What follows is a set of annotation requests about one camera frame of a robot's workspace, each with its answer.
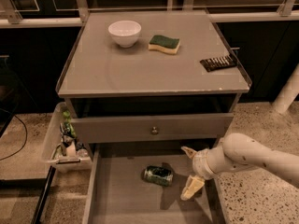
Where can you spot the grey upper drawer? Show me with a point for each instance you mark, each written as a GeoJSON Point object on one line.
{"type": "Point", "coordinates": [138, 128]}

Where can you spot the white horizontal rail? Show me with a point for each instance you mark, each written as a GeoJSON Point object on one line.
{"type": "Point", "coordinates": [223, 17]}

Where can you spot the black striped snack packet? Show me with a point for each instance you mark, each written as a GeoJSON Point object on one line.
{"type": "Point", "coordinates": [218, 63]}

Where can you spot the white ceramic bowl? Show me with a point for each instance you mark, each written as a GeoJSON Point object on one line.
{"type": "Point", "coordinates": [125, 33]}

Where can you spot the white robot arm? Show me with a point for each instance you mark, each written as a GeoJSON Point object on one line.
{"type": "Point", "coordinates": [238, 152]}

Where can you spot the white cup in bin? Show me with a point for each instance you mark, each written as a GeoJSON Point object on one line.
{"type": "Point", "coordinates": [71, 150]}

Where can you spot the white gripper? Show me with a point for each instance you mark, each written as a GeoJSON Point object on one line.
{"type": "Point", "coordinates": [199, 163]}

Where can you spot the green bag in bin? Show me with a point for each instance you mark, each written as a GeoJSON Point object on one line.
{"type": "Point", "coordinates": [66, 126]}

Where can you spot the grey drawer cabinet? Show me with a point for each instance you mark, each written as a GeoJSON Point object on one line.
{"type": "Point", "coordinates": [105, 80]}

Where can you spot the green yellow sponge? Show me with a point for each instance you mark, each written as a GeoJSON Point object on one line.
{"type": "Point", "coordinates": [164, 44]}

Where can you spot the brass drawer knob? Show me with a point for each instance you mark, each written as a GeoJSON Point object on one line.
{"type": "Point", "coordinates": [154, 130]}

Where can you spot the green crushed can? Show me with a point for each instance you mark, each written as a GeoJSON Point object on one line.
{"type": "Point", "coordinates": [158, 175]}

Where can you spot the grey open middle drawer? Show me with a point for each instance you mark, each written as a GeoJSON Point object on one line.
{"type": "Point", "coordinates": [118, 193]}

